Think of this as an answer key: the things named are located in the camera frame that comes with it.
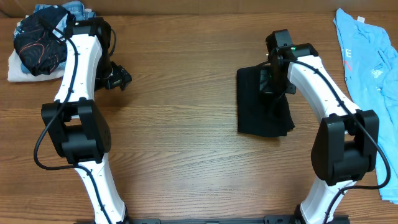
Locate black t-shirt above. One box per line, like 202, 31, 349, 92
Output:
236, 66, 295, 138

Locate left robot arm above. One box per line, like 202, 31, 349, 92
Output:
38, 17, 132, 223

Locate black orange patterned shirt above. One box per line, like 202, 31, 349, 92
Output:
14, 5, 74, 76

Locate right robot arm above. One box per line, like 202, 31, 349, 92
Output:
259, 29, 379, 223

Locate light blue t-shirt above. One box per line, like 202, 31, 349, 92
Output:
333, 9, 397, 203

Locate folded blue denim jeans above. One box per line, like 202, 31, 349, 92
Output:
14, 1, 96, 73

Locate folded white garment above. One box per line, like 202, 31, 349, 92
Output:
7, 50, 65, 82

